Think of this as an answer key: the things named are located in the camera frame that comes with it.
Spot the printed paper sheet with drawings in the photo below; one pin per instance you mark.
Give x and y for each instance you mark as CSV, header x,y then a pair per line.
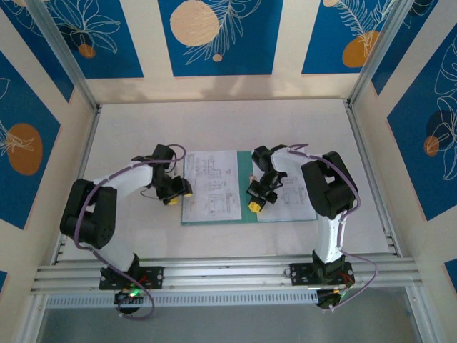
x,y
289,211
214,207

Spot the green paper folder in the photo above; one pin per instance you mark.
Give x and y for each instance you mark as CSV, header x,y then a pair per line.
x,y
244,160

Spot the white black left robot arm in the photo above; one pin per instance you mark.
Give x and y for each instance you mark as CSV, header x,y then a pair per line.
x,y
128,177

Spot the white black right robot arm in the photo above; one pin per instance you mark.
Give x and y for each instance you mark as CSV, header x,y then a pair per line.
x,y
289,162

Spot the black electronics box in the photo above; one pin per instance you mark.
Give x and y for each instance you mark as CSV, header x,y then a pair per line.
x,y
326,300
123,297

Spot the aluminium cross rail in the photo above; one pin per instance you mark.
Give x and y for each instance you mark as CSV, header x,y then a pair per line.
x,y
228,275

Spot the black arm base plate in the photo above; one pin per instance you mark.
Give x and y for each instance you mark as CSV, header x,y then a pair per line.
x,y
155,278
301,275

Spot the aluminium side rail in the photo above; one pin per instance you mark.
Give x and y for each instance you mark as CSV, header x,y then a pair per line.
x,y
357,128
89,143

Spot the aluminium frame corner post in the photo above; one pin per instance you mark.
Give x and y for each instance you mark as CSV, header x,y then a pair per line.
x,y
64,53
378,53

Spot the short aluminium frame post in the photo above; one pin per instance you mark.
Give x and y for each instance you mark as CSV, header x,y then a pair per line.
x,y
419,318
34,321

